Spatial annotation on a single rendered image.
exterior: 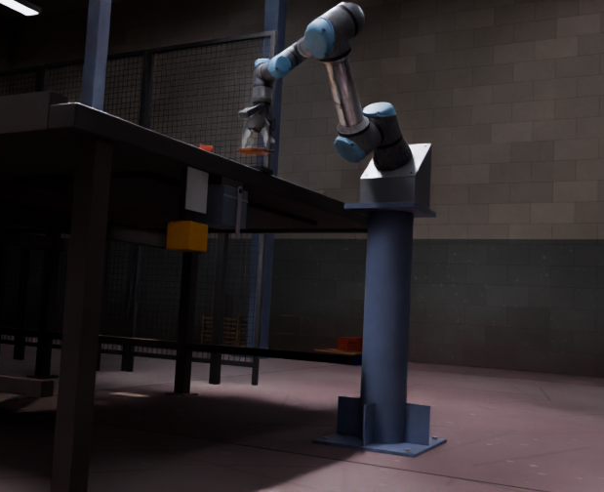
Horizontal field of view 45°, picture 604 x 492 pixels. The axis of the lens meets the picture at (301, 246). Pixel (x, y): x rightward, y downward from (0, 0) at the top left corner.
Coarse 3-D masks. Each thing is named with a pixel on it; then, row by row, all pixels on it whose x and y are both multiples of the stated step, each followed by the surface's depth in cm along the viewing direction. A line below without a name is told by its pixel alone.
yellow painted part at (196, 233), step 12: (180, 204) 209; (180, 216) 208; (192, 216) 210; (168, 228) 206; (180, 228) 204; (192, 228) 204; (204, 228) 209; (168, 240) 206; (180, 240) 204; (192, 240) 204; (204, 240) 209; (204, 252) 210
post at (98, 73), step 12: (96, 0) 454; (108, 0) 459; (96, 12) 453; (108, 12) 459; (96, 24) 452; (108, 24) 459; (96, 36) 451; (108, 36) 459; (96, 48) 450; (84, 60) 453; (96, 60) 449; (84, 72) 452; (96, 72) 449; (84, 84) 451; (96, 84) 449; (84, 96) 450; (96, 96) 449; (96, 108) 449
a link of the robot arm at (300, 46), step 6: (348, 6) 238; (354, 6) 238; (354, 12) 237; (360, 12) 239; (360, 18) 239; (360, 24) 240; (360, 30) 243; (300, 42) 270; (288, 48) 275; (294, 48) 274; (300, 48) 270; (306, 48) 267; (294, 54) 273; (300, 54) 273; (306, 54) 271; (300, 60) 275
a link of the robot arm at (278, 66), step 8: (280, 56) 268; (288, 56) 272; (264, 64) 273; (272, 64) 268; (280, 64) 268; (288, 64) 269; (296, 64) 275; (264, 72) 273; (272, 72) 270; (280, 72) 268; (288, 72) 270; (272, 80) 276
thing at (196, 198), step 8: (192, 168) 208; (192, 176) 208; (200, 176) 212; (208, 176) 215; (192, 184) 208; (200, 184) 212; (192, 192) 208; (200, 192) 212; (192, 200) 208; (200, 200) 212; (184, 208) 206; (192, 208) 208; (200, 208) 212
